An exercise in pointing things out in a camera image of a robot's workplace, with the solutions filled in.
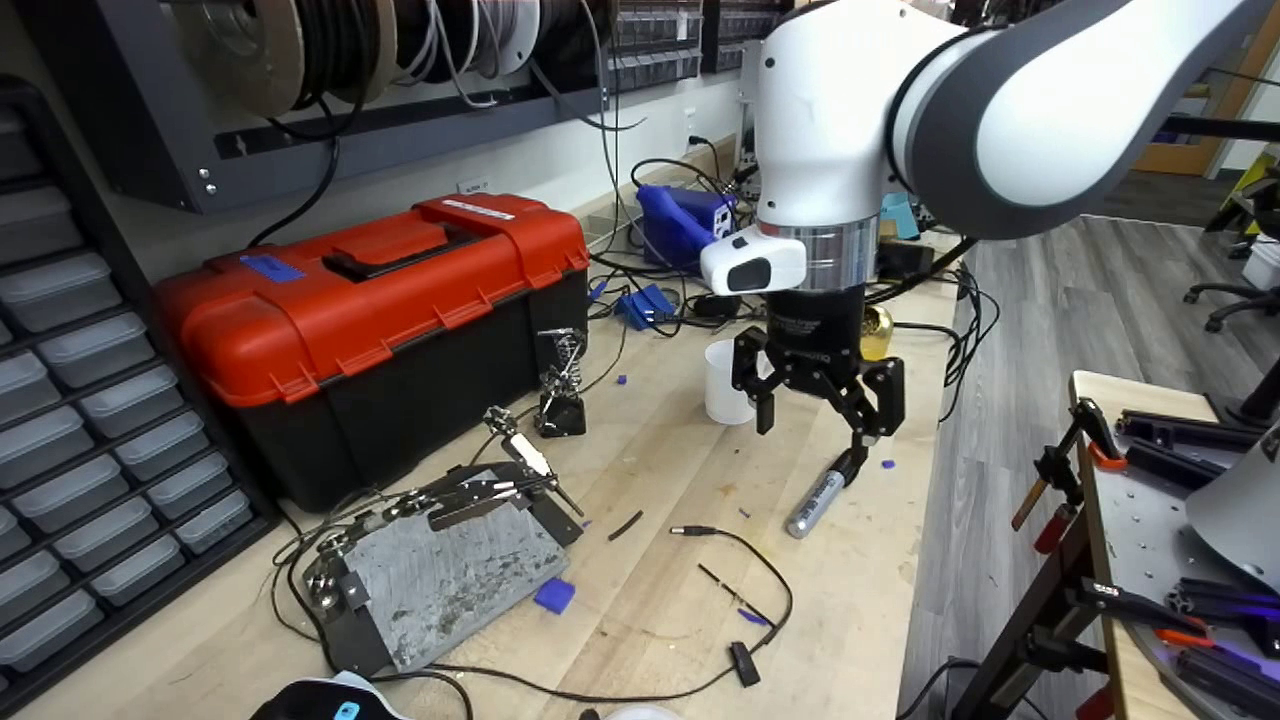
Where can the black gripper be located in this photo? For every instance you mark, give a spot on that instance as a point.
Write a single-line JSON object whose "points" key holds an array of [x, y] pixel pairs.
{"points": [[818, 333]]}

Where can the black and silver Sharpie marker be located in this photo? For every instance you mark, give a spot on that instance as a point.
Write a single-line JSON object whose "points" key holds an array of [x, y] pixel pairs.
{"points": [[818, 496]]}

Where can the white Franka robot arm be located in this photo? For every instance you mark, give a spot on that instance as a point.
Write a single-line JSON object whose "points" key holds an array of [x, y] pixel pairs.
{"points": [[852, 123]]}

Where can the white mug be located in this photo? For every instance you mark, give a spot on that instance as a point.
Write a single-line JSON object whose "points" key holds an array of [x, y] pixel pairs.
{"points": [[724, 394]]}

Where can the gold metal dome bell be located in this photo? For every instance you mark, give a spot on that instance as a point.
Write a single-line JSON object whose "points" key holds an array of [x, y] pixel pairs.
{"points": [[873, 338]]}

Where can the blue power adapter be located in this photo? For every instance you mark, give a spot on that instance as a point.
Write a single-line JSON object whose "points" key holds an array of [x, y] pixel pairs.
{"points": [[648, 304]]}

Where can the blue soldering station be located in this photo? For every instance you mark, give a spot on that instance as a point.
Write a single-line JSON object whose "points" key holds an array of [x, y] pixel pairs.
{"points": [[673, 222]]}

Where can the small black tube piece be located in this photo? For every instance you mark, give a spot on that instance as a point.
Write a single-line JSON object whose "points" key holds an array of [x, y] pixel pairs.
{"points": [[627, 525]]}

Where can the black and orange clamp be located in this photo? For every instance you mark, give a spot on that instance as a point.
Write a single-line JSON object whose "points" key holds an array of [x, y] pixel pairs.
{"points": [[1067, 463]]}

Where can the helping hands clip stand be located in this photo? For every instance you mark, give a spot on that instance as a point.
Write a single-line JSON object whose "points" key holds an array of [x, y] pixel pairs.
{"points": [[561, 394]]}

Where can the small blue plastic piece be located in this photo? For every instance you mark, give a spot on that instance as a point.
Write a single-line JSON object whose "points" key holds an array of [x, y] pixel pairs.
{"points": [[559, 597]]}

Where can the side cart with tools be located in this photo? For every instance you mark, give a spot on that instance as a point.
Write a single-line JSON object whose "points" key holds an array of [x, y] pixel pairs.
{"points": [[1173, 561]]}

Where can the black office chair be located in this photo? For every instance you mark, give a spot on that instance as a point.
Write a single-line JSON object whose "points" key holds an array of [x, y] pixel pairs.
{"points": [[1242, 300]]}

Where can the red and black toolbox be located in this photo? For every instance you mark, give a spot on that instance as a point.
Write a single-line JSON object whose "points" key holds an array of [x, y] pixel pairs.
{"points": [[346, 333]]}

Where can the black device with teal light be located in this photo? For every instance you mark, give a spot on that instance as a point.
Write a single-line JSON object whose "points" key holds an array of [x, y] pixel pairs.
{"points": [[322, 702]]}

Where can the dark metal spool rack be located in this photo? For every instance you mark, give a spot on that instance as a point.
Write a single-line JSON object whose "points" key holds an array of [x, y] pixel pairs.
{"points": [[147, 123]]}

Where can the parts drawer cabinet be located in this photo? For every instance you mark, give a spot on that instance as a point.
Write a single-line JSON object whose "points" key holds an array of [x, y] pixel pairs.
{"points": [[94, 441]]}

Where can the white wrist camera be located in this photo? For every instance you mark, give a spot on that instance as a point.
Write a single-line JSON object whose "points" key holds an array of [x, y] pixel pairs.
{"points": [[752, 262]]}

